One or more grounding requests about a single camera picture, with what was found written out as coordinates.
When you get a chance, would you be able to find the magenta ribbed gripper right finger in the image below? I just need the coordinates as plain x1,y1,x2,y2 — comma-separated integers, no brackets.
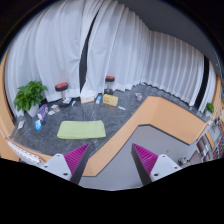
131,144,181,185

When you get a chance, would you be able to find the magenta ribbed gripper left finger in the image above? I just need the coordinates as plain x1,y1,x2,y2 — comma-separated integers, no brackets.
41,144,90,184

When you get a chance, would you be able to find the green folded towel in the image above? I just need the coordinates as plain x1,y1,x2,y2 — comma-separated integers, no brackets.
57,120,106,139

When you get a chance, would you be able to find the blue small packet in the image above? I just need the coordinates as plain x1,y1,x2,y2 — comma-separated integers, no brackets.
35,120,42,130

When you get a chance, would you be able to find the purple box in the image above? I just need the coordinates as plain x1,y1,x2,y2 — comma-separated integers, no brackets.
37,104,48,120

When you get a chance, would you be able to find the white card left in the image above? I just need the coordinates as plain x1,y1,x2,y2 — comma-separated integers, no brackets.
18,120,25,129

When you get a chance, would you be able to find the white beige box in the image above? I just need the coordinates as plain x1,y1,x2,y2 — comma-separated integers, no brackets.
81,95,95,104

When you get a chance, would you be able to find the blue white carton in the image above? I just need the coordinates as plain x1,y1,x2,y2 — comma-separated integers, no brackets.
96,95,102,104

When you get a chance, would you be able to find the pink small packet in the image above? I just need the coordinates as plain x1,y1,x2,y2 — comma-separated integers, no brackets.
135,93,143,101

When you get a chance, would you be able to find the yellow cardboard box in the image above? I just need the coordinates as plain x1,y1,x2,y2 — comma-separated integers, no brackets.
103,94,118,106

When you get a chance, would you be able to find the left red black stool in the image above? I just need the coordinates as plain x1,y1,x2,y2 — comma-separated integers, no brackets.
55,82,68,98

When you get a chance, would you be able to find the red black stool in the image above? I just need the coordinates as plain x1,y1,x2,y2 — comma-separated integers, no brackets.
104,76,115,95
55,82,68,98

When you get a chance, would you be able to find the green potted plant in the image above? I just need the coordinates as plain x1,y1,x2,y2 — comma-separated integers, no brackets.
13,81,48,117

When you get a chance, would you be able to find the small green plant right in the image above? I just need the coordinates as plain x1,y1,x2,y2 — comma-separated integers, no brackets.
206,103,214,114

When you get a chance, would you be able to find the right red black stool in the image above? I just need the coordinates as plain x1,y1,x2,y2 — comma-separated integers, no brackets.
104,76,115,95

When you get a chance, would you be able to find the white curtain left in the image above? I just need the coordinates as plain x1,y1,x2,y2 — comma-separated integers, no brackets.
4,0,101,118

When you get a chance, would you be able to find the white curtain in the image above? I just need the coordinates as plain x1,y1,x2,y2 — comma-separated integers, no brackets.
81,0,216,111
4,0,101,118

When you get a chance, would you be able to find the white curtain right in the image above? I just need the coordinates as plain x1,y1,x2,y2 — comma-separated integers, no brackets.
81,0,216,111

